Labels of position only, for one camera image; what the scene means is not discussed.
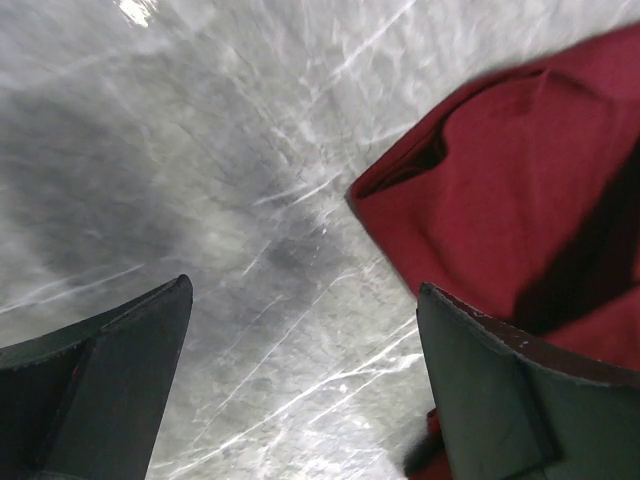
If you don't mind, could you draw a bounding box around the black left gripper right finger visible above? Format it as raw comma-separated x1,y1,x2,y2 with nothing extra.
417,284,639,479

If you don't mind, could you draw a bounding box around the dark maroon t shirt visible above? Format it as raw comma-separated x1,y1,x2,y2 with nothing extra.
350,24,639,479

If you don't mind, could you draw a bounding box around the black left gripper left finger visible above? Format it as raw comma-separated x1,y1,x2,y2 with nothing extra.
1,275,193,479

